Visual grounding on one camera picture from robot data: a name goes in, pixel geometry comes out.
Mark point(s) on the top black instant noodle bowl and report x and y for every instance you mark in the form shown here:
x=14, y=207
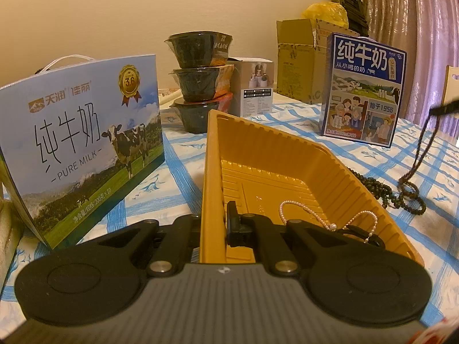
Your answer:
x=198, y=49

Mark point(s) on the middle black instant noodle bowl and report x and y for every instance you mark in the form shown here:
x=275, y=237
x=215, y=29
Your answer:
x=205, y=83

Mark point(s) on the yellow plastic bag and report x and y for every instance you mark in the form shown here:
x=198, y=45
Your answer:
x=330, y=12

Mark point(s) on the small white product box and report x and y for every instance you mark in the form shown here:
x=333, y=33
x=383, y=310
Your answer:
x=252, y=86

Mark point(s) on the brown cardboard box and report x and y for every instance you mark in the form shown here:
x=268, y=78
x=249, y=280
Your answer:
x=302, y=54

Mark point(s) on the pink shiny curtain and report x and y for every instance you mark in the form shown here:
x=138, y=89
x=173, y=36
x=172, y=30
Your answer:
x=427, y=30

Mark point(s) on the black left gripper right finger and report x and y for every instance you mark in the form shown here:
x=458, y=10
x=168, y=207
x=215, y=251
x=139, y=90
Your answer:
x=360, y=283

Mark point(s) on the light blue milk carton box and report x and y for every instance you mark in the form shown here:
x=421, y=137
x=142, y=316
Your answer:
x=77, y=140

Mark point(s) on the black instant noodle bowl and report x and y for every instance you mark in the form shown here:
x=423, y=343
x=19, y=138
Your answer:
x=205, y=83
x=198, y=49
x=194, y=116

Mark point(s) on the black handbag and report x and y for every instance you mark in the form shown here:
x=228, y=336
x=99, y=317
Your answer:
x=356, y=16

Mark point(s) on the cream wooden chair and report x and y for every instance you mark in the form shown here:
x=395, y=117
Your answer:
x=451, y=85

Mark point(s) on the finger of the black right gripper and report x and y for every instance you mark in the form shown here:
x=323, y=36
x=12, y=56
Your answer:
x=446, y=109

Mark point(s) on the blue checked tablecloth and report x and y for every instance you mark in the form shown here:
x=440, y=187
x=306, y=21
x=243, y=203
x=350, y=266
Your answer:
x=175, y=188

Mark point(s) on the orange plastic tray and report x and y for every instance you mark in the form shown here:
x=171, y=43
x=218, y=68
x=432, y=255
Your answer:
x=281, y=176

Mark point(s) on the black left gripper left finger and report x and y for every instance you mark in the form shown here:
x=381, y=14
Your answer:
x=97, y=279

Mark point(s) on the bottom black instant noodle bowl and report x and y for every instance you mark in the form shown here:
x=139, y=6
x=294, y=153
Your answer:
x=194, y=116

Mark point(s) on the dark blue milk carton box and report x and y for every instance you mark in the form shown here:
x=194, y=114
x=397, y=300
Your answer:
x=363, y=86

